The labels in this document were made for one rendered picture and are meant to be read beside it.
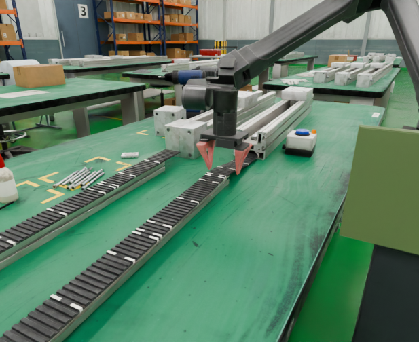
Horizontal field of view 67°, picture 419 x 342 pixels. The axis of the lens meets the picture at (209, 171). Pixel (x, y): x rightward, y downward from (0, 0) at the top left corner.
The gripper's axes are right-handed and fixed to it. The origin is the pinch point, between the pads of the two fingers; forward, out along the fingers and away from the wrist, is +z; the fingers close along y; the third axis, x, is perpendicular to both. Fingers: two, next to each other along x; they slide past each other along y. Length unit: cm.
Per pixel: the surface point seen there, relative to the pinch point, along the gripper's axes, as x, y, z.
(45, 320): 52, -1, 0
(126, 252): 38.3, -0.9, -0.2
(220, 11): -1052, 477, -123
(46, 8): -766, 988, -127
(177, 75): -47, 42, -16
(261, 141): -18.7, -3.7, -2.4
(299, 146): -26.7, -13.3, -0.1
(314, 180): -9.8, -21.0, 3.2
